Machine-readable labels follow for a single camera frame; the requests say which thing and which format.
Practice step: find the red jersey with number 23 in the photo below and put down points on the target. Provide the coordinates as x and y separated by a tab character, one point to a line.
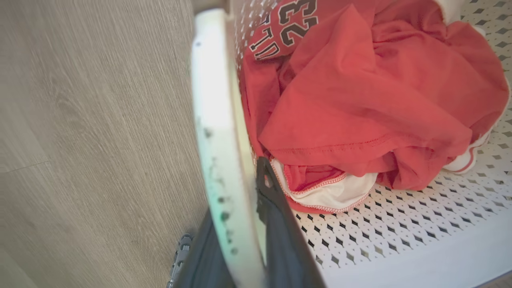
360	104

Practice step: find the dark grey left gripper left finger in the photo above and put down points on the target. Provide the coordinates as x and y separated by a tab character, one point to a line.
204	262

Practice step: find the white perforated plastic laundry basket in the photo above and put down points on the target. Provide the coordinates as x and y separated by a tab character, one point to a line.
400	240

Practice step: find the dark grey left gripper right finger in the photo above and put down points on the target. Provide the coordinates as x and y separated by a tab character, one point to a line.
286	248

